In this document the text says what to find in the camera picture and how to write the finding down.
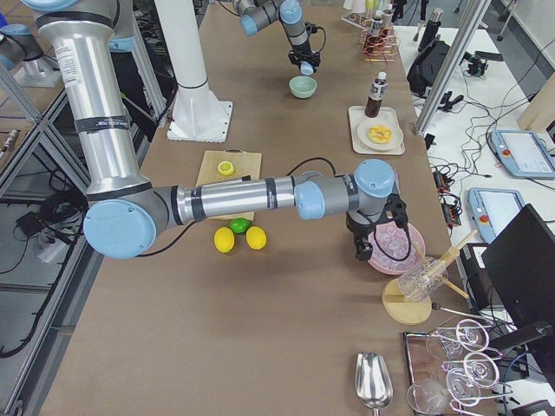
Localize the white serving tray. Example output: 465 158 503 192
348 106 405 155

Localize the halved lemon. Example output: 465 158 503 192
217 160 235 177

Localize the teach pendant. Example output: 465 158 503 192
467 187 526 244
488 130 554 179

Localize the pink bowl of ice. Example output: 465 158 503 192
368 222 426 276

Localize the teach pendant far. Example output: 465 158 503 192
488 130 554 179

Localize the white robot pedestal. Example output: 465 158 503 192
155 0 232 143

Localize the yellow lemon left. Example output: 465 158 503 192
213 227 235 254

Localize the black bag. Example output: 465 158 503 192
407 40 450 97

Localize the black tray with glasses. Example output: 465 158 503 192
403 318 513 415

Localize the twisted donut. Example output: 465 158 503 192
367 125 392 144

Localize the black monitor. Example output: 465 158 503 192
482 204 554 384

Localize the dark sauce bottle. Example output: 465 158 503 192
364 71 388 118

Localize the clear glass mug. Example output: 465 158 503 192
397 257 448 302

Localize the light blue cup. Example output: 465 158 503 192
299 61 315 76

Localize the yellow lemon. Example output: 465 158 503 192
213 227 235 254
245 226 267 250

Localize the yellow lemon right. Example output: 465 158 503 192
245 226 267 250

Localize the grey folded cloth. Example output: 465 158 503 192
389 170 401 196

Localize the wooden cutting board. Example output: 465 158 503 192
195 150 263 222

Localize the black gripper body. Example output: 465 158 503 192
346 194 408 247
288 49 321 69

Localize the aluminium frame post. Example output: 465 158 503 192
414 0 491 137

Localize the metal ice scoop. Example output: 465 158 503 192
355 352 394 415

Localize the wooden glass stand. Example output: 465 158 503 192
382 230 477 326

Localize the green lime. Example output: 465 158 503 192
228 217 251 234

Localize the white plate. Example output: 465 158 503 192
355 119 402 153

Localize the teach pendant near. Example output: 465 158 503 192
467 187 526 244

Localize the mint green bowl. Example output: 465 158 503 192
289 75 317 99

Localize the copper wire bottle rack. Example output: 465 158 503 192
341 13 399 62

